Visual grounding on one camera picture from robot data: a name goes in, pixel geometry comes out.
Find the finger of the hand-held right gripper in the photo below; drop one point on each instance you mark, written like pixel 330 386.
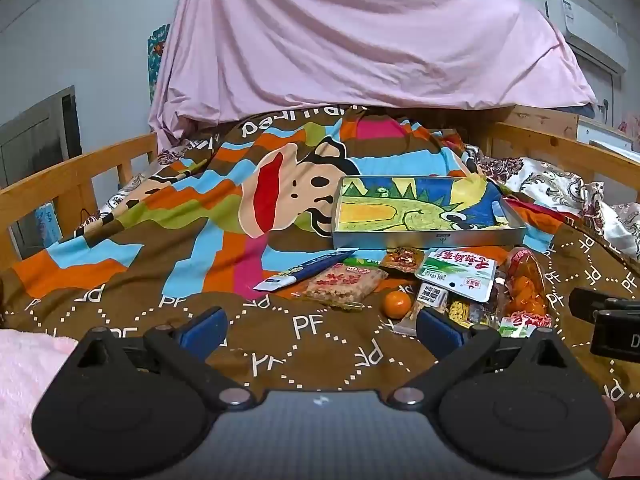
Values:
pixel 582 305

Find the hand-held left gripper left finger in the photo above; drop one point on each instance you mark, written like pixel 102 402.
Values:
pixel 202 334

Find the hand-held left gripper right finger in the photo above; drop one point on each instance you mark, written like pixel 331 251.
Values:
pixel 441 334

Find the yellow snack packet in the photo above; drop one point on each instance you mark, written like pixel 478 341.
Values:
pixel 462 312

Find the clear nut bar packet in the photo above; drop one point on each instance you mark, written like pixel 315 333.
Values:
pixel 430 297

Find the mandarin orange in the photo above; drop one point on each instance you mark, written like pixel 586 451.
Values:
pixel 396 304

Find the orange snack bag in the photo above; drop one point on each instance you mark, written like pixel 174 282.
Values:
pixel 525 285

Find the clear dried meat packet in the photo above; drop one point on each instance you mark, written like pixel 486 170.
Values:
pixel 492 295

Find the white green snack packet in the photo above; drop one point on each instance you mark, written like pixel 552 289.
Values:
pixel 457 270

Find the small white green packet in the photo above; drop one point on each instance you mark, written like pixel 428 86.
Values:
pixel 520 327

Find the gold red snack packet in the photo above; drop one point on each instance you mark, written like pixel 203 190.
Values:
pixel 400 259

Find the green stick packet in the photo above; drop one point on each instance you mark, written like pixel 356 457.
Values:
pixel 362 262

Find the rice cracker packet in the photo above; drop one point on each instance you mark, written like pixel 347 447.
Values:
pixel 340 287

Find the dark blue stick packet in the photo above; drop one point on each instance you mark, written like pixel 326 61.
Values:
pixel 300 272

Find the metal tray with drawing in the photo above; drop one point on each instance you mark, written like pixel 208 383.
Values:
pixel 425 205

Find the person's right hand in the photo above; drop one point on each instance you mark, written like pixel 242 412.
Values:
pixel 614 435

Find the colourful printed blanket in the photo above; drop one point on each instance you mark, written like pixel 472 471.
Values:
pixel 150 260

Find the floral patterned quilt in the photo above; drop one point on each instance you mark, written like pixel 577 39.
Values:
pixel 550 180

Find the pink floral cloth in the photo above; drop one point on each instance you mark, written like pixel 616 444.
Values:
pixel 631 132

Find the pink fluffy towel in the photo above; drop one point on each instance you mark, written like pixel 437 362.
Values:
pixel 25 385

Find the pale blue card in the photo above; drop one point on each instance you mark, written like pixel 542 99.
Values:
pixel 47 225

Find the grey door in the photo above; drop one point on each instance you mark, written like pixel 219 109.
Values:
pixel 35 140

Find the white air conditioner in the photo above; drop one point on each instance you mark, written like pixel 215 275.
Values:
pixel 580 20

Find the pink bed sheet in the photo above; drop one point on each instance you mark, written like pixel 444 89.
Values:
pixel 350 35

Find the wooden bed frame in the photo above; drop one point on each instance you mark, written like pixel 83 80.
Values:
pixel 75 165

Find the teal floral wall poster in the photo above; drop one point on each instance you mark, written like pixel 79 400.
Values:
pixel 157 60

